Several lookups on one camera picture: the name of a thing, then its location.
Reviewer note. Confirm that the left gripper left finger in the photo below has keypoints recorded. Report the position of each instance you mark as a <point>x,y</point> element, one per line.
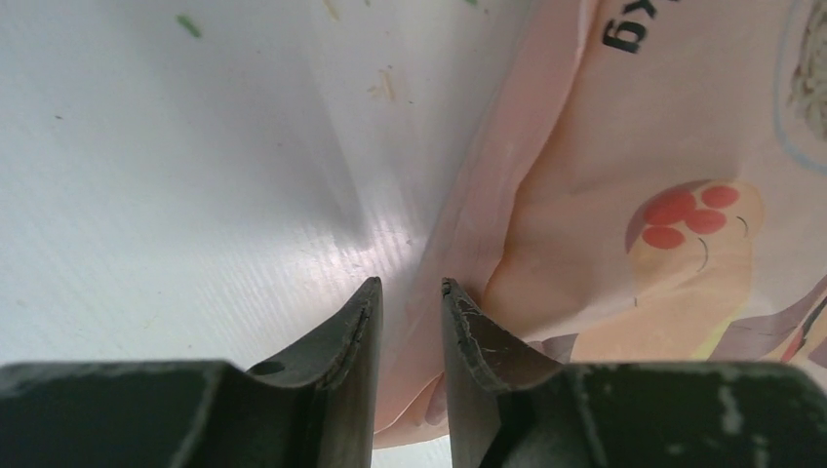
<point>309,405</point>

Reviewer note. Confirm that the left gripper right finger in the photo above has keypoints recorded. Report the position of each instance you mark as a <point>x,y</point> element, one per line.
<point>511,406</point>

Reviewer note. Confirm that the pink cat litter bag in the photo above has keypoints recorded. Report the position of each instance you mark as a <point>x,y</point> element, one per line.
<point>650,185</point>

